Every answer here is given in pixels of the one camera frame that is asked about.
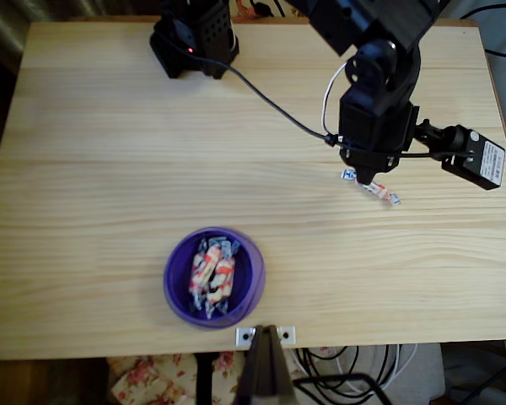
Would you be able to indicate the white red candy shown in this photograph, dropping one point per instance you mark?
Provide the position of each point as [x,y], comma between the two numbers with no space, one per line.
[223,278]
[214,257]
[379,190]
[198,274]

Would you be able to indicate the purple plastic bowl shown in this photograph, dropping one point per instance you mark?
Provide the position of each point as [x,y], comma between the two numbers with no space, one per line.
[246,274]

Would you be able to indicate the black plug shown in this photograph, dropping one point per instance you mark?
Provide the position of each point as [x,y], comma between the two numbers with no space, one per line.
[259,6]

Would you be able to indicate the floral fabric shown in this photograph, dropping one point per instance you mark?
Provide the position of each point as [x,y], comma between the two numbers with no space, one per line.
[143,379]
[244,8]

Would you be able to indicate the grey cushion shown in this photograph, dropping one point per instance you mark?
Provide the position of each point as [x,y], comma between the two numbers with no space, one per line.
[426,371]

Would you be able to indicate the black box camera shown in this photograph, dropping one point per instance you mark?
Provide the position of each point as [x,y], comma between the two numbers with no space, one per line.
[476,160]

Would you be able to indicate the silver metal bracket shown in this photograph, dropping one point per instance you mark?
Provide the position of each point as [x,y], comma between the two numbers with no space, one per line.
[242,336]

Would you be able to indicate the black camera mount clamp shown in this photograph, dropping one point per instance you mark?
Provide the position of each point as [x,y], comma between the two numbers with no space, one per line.
[265,371]

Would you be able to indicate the black post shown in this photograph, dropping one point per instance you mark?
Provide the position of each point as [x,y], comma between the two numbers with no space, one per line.
[204,379]

